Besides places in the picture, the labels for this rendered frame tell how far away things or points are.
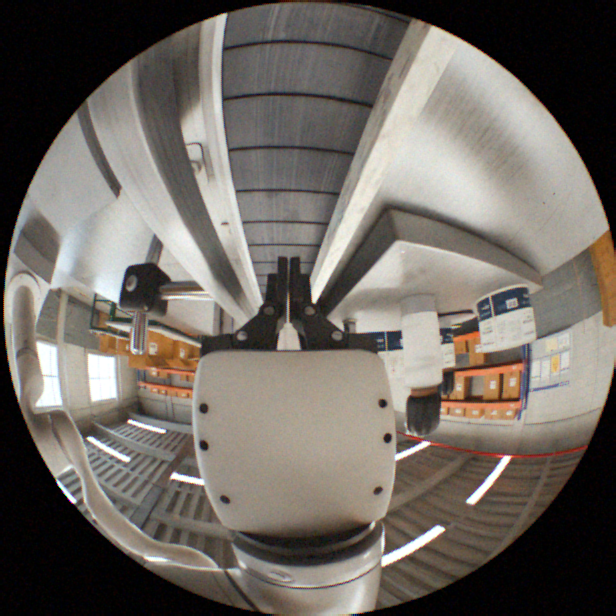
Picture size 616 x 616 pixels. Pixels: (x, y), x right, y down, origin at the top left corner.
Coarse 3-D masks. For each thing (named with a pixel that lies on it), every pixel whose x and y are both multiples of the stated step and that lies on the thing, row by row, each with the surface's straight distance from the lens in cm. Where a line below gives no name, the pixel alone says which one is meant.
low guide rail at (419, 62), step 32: (416, 32) 10; (416, 64) 9; (384, 96) 10; (416, 96) 9; (384, 128) 9; (384, 160) 10; (352, 192) 11; (352, 224) 13; (320, 256) 19; (320, 288) 23
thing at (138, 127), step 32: (128, 64) 4; (160, 64) 5; (96, 96) 5; (128, 96) 4; (160, 96) 5; (96, 128) 5; (128, 128) 4; (160, 128) 4; (128, 160) 4; (160, 160) 4; (128, 192) 5; (160, 192) 5; (192, 192) 6; (160, 224) 6; (192, 224) 6; (192, 256) 7; (224, 256) 9; (224, 288) 9
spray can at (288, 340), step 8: (288, 296) 33; (288, 304) 32; (288, 312) 32; (288, 320) 32; (288, 328) 32; (280, 336) 31; (288, 336) 31; (296, 336) 32; (280, 344) 31; (288, 344) 31; (296, 344) 32
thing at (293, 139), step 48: (240, 48) 12; (288, 48) 11; (336, 48) 11; (384, 48) 12; (240, 96) 12; (288, 96) 12; (336, 96) 12; (240, 144) 13; (288, 144) 13; (336, 144) 13; (240, 192) 16; (288, 192) 15; (336, 192) 16; (288, 240) 20; (288, 288) 33
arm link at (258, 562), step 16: (240, 544) 12; (352, 544) 11; (368, 544) 11; (240, 560) 12; (256, 560) 10; (272, 560) 10; (288, 560) 10; (304, 560) 10; (320, 560) 10; (336, 560) 10; (352, 560) 10; (368, 560) 11; (256, 576) 12; (272, 576) 11; (288, 576) 11; (304, 576) 10; (320, 576) 11; (336, 576) 11; (352, 576) 12
